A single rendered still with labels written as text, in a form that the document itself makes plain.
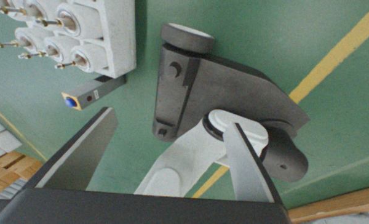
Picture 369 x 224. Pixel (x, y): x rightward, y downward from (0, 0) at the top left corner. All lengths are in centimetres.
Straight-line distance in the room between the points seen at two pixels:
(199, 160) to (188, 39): 36
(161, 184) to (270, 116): 49
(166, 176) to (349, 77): 81
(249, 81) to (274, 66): 21
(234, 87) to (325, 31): 37
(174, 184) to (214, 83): 37
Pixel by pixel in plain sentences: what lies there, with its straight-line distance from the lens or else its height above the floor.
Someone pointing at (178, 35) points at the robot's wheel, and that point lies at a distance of 44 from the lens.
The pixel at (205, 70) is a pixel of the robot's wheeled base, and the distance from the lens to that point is 47.
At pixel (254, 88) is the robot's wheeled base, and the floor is 17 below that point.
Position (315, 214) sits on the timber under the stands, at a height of 8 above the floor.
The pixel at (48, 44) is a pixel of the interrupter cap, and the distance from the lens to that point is 71.
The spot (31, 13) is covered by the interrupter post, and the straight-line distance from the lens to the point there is 67.
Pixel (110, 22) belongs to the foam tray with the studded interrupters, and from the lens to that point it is 60.
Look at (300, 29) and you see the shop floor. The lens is 69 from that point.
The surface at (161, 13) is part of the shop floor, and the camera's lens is 67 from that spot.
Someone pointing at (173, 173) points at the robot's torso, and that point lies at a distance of 25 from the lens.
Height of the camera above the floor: 62
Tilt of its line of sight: 51 degrees down
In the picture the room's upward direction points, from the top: 158 degrees counter-clockwise
